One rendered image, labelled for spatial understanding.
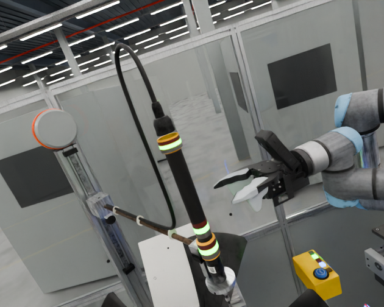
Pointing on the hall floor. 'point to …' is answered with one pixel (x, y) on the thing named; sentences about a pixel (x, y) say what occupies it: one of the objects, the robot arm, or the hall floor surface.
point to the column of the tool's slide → (137, 296)
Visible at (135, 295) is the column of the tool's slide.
